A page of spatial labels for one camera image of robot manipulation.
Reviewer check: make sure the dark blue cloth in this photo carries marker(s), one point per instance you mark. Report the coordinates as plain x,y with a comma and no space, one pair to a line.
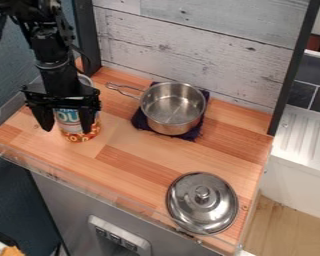
140,121

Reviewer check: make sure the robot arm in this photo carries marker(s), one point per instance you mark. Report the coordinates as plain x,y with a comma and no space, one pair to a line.
51,40

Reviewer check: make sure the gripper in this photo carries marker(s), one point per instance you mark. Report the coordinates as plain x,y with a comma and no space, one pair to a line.
64,95

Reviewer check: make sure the white cabinet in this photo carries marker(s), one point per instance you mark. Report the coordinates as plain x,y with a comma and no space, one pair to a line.
300,156

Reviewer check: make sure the soup can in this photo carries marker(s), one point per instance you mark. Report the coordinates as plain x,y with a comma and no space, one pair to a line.
76,128

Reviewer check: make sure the silver lid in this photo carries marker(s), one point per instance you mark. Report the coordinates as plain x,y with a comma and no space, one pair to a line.
203,202

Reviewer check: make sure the silver pot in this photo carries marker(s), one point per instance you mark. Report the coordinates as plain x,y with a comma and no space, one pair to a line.
172,108

